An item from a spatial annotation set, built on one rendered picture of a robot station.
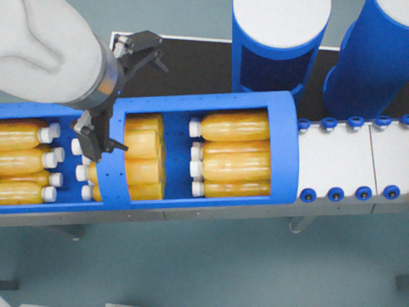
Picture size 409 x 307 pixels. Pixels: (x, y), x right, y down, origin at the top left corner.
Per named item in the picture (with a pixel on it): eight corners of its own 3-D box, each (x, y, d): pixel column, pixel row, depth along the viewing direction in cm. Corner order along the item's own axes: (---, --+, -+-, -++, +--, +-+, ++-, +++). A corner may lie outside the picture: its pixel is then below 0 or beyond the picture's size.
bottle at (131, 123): (157, 119, 135) (81, 122, 135) (159, 147, 136) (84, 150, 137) (160, 114, 142) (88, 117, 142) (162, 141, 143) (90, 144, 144)
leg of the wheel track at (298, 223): (302, 232, 240) (326, 211, 180) (289, 233, 240) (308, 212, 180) (301, 219, 242) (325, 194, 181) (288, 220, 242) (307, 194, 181)
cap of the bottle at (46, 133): (41, 127, 138) (47, 126, 138) (45, 128, 142) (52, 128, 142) (41, 141, 138) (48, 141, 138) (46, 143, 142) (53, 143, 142)
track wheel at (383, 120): (393, 126, 150) (394, 119, 149) (377, 127, 150) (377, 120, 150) (388, 120, 154) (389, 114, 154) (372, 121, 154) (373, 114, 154)
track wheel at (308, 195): (317, 191, 145) (316, 186, 147) (300, 192, 145) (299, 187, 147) (316, 203, 148) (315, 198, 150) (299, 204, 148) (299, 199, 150)
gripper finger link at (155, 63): (136, 54, 79) (139, 49, 79) (150, 66, 86) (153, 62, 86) (154, 63, 78) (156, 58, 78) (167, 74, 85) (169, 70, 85)
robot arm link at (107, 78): (10, 81, 60) (37, 92, 66) (78, 117, 58) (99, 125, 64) (48, 8, 60) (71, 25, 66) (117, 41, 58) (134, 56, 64)
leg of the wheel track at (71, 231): (83, 240, 244) (33, 222, 183) (70, 240, 244) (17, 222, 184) (83, 227, 245) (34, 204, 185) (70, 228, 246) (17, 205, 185)
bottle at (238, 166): (272, 178, 138) (198, 181, 139) (272, 150, 138) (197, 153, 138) (276, 181, 131) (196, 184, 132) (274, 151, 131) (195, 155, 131)
